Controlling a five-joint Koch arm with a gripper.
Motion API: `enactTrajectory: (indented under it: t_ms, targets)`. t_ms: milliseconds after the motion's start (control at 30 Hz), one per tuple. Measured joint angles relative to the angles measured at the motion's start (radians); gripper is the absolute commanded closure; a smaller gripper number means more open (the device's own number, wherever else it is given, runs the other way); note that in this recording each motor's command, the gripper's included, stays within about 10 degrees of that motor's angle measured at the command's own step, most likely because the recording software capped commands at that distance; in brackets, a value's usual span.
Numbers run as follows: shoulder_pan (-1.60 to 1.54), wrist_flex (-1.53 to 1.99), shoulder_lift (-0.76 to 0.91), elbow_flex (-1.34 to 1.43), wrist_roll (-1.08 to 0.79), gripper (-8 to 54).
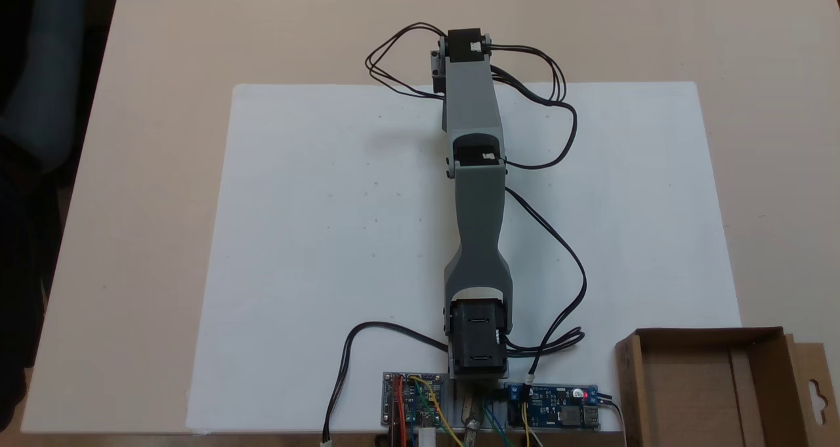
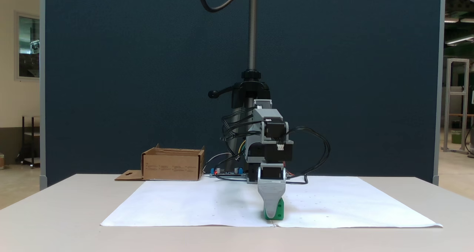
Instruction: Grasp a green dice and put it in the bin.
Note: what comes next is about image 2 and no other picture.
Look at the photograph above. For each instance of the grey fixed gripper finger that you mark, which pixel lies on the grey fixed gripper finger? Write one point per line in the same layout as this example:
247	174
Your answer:
272	196

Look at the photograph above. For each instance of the green dice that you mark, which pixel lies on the green dice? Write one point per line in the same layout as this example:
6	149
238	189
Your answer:
280	209

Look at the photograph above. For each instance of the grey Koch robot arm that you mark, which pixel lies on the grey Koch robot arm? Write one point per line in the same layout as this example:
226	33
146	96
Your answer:
267	133

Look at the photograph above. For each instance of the blue microcontroller board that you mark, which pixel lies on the blue microcontroller board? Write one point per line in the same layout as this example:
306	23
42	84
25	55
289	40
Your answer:
227	173

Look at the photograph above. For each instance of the white paper sheet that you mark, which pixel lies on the white paper sheet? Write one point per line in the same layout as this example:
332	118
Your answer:
192	204

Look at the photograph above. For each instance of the brown cardboard box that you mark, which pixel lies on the brown cardboard box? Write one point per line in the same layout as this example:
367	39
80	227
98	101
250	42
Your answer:
172	167

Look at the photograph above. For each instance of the dark blue partition panel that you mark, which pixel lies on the dark blue partition panel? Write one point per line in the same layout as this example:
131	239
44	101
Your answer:
129	78

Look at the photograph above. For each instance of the black shelf cart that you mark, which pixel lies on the black shelf cart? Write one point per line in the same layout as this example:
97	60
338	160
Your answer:
31	141

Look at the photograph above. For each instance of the black tripod camera stand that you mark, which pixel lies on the black tripod camera stand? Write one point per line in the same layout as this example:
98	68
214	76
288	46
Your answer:
252	30

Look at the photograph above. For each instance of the aluminium profile frame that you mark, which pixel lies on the aluminium profile frame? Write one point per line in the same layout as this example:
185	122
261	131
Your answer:
457	104

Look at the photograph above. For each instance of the framed wall window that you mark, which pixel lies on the framed wall window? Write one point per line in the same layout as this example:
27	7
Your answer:
27	44

